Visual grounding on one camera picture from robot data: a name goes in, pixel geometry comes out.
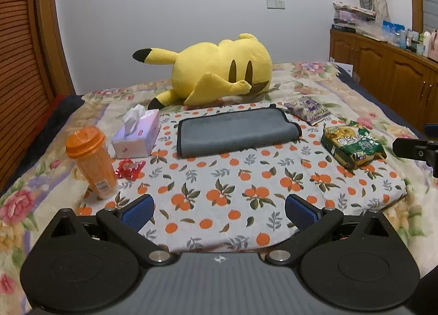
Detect purple and grey towel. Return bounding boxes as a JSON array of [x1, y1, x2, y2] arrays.
[[177, 104, 302, 158]]

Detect red candy wrapper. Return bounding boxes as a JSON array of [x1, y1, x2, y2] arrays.
[[115, 159, 146, 181]]

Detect wooden sideboard cabinet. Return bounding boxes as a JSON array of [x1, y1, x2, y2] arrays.
[[330, 29, 437, 131]]

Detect orange print cloth mat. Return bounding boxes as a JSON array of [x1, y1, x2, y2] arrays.
[[78, 112, 406, 251]]

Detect green yellow snack bag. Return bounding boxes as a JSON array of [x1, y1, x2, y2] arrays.
[[321, 122, 387, 171]]

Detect orange plastic cup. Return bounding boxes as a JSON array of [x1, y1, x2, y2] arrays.
[[65, 126, 117, 199]]

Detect pink tissue box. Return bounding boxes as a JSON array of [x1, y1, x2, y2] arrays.
[[111, 104, 160, 159]]

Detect bottles on cabinet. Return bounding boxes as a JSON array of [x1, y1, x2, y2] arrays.
[[399, 29, 437, 62]]

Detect floral bed sheet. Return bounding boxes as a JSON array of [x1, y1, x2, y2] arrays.
[[1, 62, 437, 314]]

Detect blue white box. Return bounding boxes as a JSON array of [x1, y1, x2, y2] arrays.
[[382, 20, 405, 45]]

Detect white paper card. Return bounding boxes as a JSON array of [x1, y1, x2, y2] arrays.
[[330, 57, 353, 76]]

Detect purple snack packet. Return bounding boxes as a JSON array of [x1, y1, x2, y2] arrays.
[[284, 97, 331, 126]]

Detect stack of books and papers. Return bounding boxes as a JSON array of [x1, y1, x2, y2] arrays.
[[332, 1, 382, 39]]

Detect grey round fan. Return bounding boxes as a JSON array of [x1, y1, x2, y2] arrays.
[[359, 0, 373, 11]]

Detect yellow Pikachu plush toy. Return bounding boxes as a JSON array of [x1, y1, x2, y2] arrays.
[[133, 33, 272, 110]]

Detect wooden slatted headboard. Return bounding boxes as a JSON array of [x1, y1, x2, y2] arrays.
[[1, 0, 75, 188]]

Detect white wall switch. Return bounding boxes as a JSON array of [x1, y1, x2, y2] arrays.
[[267, 0, 286, 10]]

